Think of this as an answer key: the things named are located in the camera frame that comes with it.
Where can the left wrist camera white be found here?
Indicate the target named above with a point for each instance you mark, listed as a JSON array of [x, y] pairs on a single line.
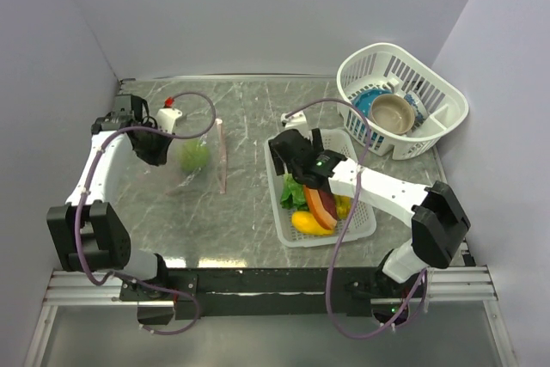
[[167, 119]]

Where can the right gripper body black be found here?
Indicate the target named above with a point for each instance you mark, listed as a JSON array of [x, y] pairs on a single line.
[[295, 173]]

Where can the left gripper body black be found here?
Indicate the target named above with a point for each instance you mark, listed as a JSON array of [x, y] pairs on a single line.
[[150, 149]]

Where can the fake green lettuce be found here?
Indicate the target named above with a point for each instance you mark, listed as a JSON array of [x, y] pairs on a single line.
[[292, 196]]

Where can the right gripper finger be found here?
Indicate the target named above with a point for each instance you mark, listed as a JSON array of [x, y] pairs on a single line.
[[316, 140], [278, 149]]

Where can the beige bowl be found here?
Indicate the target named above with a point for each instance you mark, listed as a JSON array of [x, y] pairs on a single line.
[[392, 113]]

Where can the white blue patterned dish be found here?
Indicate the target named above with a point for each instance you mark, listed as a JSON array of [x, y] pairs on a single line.
[[418, 107]]

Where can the fake yellow banana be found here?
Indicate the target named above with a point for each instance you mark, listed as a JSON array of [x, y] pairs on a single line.
[[343, 206]]

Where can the aluminium frame rail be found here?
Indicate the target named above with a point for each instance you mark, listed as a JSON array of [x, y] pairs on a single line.
[[460, 283]]

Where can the white slatted dish basket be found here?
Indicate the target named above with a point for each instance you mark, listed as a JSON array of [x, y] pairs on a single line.
[[388, 66]]

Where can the fake green apple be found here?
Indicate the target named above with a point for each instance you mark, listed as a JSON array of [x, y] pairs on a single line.
[[194, 155]]

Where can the clear zip bag pink slider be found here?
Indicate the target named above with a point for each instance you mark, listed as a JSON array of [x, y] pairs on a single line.
[[211, 178]]

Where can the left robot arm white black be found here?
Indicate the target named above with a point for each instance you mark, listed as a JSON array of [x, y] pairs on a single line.
[[86, 227]]

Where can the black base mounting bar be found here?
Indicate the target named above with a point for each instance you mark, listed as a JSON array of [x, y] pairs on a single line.
[[263, 291]]

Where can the fake yellow mango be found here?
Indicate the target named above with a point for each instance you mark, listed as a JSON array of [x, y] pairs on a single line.
[[305, 223]]

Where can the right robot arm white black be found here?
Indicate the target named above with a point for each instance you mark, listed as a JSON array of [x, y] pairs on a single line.
[[437, 221]]

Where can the blue plate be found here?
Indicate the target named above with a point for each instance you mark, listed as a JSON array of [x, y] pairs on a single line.
[[365, 99]]

